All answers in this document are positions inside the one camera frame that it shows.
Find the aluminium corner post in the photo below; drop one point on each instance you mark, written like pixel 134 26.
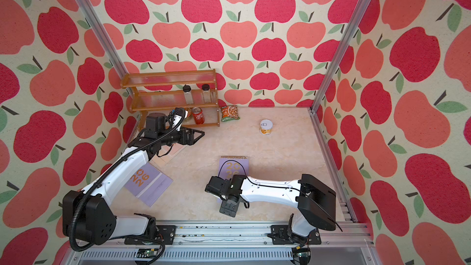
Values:
pixel 347 36
pixel 102 36

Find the left glass spice jar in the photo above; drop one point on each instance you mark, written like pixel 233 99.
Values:
pixel 188 95

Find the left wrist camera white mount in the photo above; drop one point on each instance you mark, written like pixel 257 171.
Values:
pixel 176 118

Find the wooden three-tier shelf rack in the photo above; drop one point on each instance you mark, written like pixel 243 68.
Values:
pixel 162 92

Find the right glass spice jar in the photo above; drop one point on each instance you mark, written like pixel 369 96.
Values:
pixel 206 93

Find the aluminium front rail frame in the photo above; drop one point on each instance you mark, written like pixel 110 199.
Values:
pixel 236 243

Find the pink calendar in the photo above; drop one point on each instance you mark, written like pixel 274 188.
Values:
pixel 166 154

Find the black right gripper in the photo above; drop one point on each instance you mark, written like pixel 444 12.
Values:
pixel 225 207

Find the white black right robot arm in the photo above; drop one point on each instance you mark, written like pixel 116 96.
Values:
pixel 314 200

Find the small yellow pull-tab can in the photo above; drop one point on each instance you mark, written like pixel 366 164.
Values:
pixel 266 127

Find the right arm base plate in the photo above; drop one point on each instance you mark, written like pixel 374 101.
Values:
pixel 279 236

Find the left aluminium corner post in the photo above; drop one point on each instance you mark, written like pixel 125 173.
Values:
pixel 102 36

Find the right aluminium corner post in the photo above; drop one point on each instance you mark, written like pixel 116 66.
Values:
pixel 347 36

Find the green orange snack packet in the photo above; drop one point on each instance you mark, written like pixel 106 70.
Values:
pixel 230 113

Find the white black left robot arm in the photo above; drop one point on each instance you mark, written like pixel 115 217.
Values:
pixel 87 217

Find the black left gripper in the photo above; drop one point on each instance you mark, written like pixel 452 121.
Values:
pixel 191 140

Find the glass spice jar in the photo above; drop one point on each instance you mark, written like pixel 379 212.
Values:
pixel 206 93
pixel 188 95

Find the purple calendar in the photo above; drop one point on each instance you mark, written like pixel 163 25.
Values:
pixel 233 165
pixel 148 184

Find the flat red tin can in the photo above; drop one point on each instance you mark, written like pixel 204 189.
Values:
pixel 188 113

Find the red soda can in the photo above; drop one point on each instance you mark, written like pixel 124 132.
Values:
pixel 198 115

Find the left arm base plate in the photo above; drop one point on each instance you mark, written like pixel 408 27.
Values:
pixel 163 233

